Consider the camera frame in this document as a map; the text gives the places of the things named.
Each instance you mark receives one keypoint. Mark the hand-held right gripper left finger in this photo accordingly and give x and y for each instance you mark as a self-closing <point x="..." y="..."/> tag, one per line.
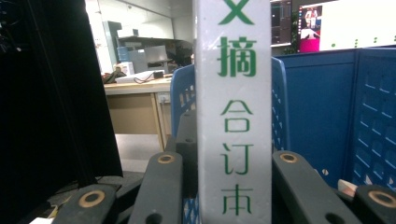
<point x="162" y="186"/>

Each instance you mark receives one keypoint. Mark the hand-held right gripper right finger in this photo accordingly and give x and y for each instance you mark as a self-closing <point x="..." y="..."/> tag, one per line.
<point x="299" y="186"/>

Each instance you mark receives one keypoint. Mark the blue plastic file rack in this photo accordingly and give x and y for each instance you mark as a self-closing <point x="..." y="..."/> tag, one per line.
<point x="320" y="109"/>

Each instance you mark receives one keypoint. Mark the white picture-grid book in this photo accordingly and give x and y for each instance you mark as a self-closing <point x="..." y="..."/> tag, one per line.
<point x="233" y="93"/>

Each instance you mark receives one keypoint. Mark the beige wooden desk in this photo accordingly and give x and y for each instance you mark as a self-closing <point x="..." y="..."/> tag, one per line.
<point x="134" y="109"/>

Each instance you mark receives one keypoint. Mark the white box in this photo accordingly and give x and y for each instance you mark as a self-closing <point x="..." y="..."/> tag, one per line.
<point x="126" y="67"/>

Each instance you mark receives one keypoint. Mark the grey printer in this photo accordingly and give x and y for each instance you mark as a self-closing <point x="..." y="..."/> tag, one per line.
<point x="152" y="59"/>

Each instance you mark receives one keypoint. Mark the black curtain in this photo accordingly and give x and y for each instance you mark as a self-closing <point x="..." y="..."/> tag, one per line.
<point x="46" y="93"/>

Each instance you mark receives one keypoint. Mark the dark monitor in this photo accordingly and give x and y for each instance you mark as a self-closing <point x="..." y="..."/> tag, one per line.
<point x="281" y="25"/>

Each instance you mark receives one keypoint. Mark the large bright monitor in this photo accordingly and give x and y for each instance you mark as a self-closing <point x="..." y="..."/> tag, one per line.
<point x="351" y="25"/>

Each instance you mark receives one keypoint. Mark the white wall socket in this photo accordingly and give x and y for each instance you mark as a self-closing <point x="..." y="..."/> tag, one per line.
<point x="164" y="98"/>

